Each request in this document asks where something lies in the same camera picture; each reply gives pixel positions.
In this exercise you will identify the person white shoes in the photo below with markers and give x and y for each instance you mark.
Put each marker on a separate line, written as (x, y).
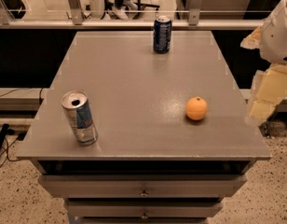
(119, 8)

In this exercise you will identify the grey drawer cabinet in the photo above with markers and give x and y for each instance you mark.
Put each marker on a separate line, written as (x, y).
(137, 100)

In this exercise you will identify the metal rail barrier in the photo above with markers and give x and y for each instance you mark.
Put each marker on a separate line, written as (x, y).
(19, 14)

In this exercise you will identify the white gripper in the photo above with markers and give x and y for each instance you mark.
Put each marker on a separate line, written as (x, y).
(278, 36)

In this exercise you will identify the blue pepsi can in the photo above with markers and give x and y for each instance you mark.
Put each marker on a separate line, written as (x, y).
(162, 34)

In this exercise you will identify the lower grey drawer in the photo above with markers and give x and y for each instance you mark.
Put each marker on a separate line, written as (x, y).
(143, 209)

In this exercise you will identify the upper grey drawer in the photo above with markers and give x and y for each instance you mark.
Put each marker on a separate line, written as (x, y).
(142, 186)

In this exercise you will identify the silver red bull can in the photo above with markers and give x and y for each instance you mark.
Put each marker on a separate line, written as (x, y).
(76, 108)

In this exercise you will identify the grey drawer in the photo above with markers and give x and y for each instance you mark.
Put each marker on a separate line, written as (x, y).
(142, 186)
(143, 209)

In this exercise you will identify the orange fruit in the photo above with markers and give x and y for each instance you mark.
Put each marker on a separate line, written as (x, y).
(196, 108)

